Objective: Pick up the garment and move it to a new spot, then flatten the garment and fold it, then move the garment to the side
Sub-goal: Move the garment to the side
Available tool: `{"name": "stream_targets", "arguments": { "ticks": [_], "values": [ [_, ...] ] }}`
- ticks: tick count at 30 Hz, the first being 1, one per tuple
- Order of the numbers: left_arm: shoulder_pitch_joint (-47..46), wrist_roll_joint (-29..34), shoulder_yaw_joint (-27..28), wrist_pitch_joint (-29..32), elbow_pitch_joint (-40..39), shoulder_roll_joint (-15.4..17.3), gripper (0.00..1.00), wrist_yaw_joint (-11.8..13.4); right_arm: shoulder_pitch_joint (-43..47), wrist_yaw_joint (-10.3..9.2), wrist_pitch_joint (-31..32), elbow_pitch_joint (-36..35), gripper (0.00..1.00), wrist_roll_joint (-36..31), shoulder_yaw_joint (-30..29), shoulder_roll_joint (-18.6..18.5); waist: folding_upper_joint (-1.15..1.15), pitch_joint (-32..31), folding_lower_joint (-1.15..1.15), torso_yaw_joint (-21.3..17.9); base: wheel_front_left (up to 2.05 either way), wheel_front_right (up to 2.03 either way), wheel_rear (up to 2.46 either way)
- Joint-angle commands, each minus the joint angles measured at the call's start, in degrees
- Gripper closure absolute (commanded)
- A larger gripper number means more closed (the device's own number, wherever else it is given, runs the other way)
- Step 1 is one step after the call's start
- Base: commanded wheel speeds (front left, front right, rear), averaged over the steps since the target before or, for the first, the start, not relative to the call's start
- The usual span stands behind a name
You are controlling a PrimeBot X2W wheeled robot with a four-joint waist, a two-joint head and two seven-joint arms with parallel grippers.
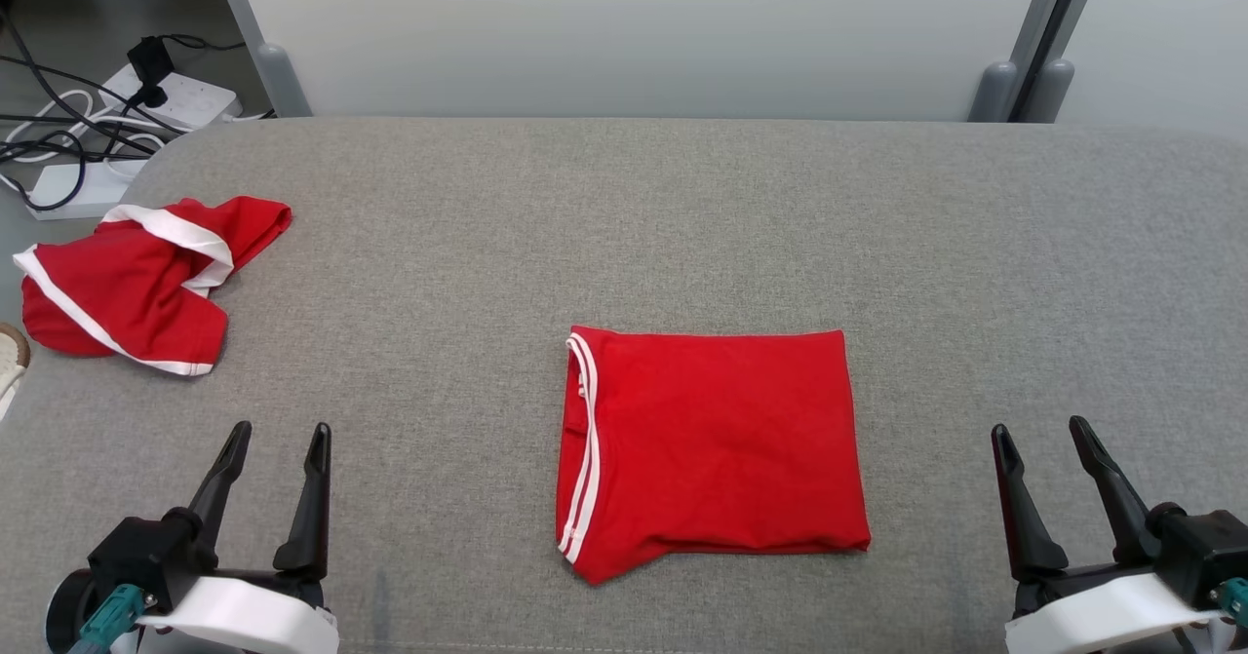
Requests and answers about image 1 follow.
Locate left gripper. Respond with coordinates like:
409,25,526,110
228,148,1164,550
135,421,340,654

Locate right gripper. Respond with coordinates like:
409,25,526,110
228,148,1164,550
991,415,1234,654

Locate red shorts wide white stripes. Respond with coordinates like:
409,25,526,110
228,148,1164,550
13,196,293,378

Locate red shorts thin stripes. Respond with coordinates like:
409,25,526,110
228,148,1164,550
556,325,873,587

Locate plain white power strip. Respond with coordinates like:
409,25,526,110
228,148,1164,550
27,159,123,221

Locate white power strip with sockets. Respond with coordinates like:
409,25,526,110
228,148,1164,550
100,62,241,135

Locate black plug adapter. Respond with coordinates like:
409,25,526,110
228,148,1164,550
126,36,179,110

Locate white partition panel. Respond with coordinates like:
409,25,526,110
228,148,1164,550
1058,0,1248,129
229,0,1059,121

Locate teal right camera connector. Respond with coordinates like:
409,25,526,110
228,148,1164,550
1213,576,1248,628

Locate teal camera connector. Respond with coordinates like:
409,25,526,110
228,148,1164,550
68,584,157,654
1213,576,1248,628

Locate teal left camera connector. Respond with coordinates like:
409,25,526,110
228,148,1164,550
68,584,157,654

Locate black floor cable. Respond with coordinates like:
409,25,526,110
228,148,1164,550
0,9,147,129
0,113,162,166

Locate grey metal partition post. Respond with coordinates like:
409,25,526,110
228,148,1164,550
207,0,314,118
1019,0,1112,125
968,0,1081,124

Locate white floor cable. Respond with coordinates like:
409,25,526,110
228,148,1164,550
3,87,103,166

